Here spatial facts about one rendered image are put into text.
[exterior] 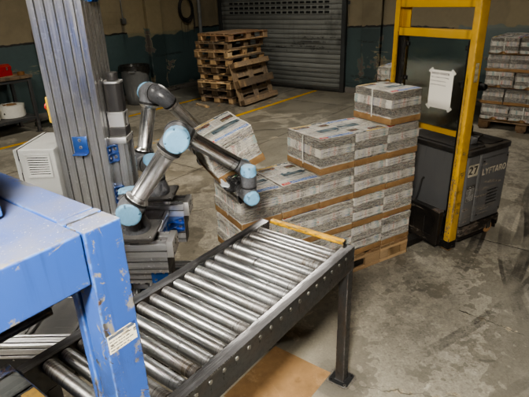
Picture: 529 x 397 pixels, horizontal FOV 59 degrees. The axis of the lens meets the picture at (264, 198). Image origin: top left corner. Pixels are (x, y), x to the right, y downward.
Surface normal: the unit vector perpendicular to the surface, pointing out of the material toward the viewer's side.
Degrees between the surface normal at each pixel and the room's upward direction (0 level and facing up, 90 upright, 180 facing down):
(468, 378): 0
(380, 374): 0
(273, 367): 0
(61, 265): 90
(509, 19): 90
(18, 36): 90
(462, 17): 90
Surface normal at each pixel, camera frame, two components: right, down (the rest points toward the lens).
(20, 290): 0.80, 0.21
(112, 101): -0.01, 0.39
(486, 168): 0.51, 0.32
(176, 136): 0.26, 0.28
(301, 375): -0.03, -0.92
